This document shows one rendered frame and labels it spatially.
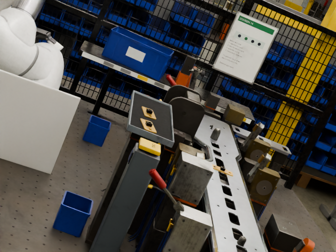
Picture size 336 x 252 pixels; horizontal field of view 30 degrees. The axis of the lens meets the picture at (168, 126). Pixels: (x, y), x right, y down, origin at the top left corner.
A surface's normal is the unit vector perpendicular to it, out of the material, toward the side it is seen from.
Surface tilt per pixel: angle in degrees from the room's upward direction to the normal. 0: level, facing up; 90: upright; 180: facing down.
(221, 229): 0
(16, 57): 89
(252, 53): 90
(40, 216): 0
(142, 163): 90
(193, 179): 90
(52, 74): 50
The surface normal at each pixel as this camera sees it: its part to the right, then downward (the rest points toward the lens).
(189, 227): 0.02, 0.32
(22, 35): 0.75, 0.00
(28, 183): 0.39, -0.88
